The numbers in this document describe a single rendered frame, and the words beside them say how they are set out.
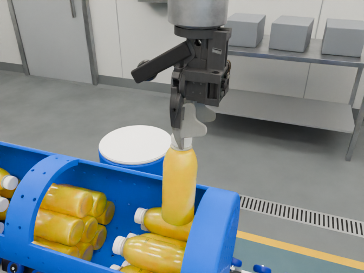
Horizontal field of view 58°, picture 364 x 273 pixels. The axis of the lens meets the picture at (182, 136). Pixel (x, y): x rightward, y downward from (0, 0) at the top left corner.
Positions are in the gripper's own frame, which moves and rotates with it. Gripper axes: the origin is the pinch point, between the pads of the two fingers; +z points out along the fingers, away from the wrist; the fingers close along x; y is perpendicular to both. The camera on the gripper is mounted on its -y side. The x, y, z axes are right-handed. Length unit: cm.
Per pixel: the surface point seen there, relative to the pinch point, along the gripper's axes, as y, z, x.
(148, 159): -25, 34, 37
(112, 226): -23.4, 39.0, 9.1
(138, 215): -12.3, 27.0, 4.1
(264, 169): 8, 134, 197
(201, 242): 7.0, 16.8, -7.9
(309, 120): 38, 104, 247
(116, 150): -38, 34, 39
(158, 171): -22, 40, 39
